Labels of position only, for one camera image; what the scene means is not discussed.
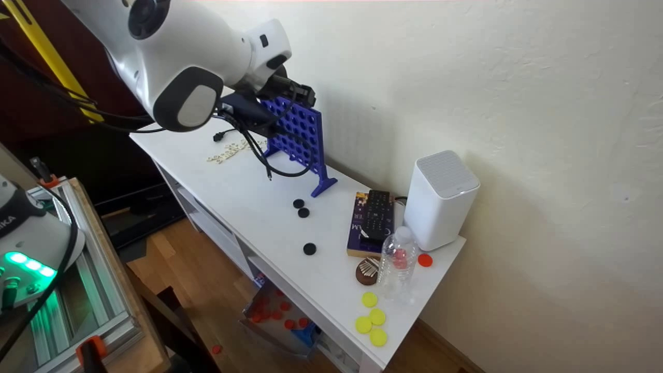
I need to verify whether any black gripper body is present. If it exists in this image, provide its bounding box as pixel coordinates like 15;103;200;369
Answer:
263;70;309;106

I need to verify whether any blue connect four gameboard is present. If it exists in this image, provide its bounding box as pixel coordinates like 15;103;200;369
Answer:
258;94;340;198

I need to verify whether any white robot base green light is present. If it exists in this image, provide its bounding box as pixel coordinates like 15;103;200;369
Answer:
0;171;88;321

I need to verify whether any white shelf table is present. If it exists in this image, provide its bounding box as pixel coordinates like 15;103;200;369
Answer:
129;102;468;373

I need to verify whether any black remote control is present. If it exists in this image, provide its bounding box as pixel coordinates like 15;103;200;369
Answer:
358;189;397;244

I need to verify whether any dark patterned small box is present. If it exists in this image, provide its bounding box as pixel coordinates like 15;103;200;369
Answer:
345;191;400;259

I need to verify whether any white plastic bin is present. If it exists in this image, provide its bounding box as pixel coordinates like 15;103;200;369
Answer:
402;149;482;252

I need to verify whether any brown round jar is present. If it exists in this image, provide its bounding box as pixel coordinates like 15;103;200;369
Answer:
354;255;382;287

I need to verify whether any clear plastic cup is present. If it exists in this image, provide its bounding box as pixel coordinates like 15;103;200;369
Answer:
379;225;422;302

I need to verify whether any game box with red chips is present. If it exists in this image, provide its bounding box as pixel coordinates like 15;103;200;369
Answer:
239;278;322;360

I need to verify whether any yellow black strip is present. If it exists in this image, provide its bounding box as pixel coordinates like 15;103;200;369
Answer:
1;0;108;126

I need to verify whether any orange black clamp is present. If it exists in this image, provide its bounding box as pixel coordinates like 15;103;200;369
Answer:
26;155;65;192
75;336;112;373

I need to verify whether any dark brown door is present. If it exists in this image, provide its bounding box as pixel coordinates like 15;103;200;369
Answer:
0;0;167;151

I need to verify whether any aluminium rail workbench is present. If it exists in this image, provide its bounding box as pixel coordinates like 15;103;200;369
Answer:
0;176;167;373

